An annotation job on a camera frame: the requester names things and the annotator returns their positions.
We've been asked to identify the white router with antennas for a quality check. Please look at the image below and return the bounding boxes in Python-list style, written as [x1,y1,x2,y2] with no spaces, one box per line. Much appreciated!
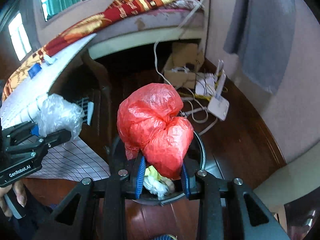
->
[195,59,227,97]

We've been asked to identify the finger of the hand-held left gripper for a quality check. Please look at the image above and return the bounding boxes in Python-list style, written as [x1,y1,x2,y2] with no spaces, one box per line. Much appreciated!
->
[5,129,72,156]
[0,121,40,145]

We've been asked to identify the yellow cable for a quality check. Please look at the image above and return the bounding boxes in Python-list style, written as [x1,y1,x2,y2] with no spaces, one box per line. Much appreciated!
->
[179,72,228,102]

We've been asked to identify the red plastic bag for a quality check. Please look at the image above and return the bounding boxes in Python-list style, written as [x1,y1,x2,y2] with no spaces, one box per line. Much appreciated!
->
[117,82,194,180]

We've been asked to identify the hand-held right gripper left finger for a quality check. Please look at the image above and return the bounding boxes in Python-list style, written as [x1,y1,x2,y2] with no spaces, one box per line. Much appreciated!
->
[34,155,148,240]

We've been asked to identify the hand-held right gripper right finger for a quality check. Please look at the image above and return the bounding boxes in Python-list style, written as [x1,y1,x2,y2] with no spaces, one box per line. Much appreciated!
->
[180,164,292,240]

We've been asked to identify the person's left hand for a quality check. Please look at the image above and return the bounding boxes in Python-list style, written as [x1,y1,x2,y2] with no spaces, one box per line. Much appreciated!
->
[0,180,28,218]

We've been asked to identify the cardboard box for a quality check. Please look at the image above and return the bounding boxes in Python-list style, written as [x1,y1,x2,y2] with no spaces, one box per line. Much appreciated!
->
[164,42,205,88]

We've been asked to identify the balcony glass door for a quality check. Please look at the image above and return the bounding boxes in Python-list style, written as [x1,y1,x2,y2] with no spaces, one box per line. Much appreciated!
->
[7,12,32,60]

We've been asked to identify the black round trash bin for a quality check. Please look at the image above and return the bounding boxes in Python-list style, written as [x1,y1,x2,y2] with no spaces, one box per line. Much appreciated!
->
[107,130,206,207]

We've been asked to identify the clear plastic bag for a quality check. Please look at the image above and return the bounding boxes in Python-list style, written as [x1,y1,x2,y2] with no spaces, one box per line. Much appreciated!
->
[36,94,84,143]

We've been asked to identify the grey-blue hanging cloth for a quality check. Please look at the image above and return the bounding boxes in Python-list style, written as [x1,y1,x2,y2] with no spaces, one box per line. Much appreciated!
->
[223,0,297,95]

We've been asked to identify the white bag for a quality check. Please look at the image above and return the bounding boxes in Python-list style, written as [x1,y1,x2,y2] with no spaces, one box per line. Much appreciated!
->
[142,176,175,197]

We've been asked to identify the white flat modem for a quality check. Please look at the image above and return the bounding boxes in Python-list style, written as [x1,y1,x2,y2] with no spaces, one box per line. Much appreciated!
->
[207,95,230,121]

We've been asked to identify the bed with red blanket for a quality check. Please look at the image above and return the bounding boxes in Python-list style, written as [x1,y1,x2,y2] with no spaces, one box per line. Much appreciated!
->
[2,0,200,103]

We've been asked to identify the white cable bundle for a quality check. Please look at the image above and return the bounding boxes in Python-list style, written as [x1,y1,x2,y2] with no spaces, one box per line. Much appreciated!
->
[180,97,219,135]

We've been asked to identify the long white cable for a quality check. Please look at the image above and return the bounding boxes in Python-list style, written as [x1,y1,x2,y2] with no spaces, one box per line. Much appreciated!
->
[153,0,206,89]

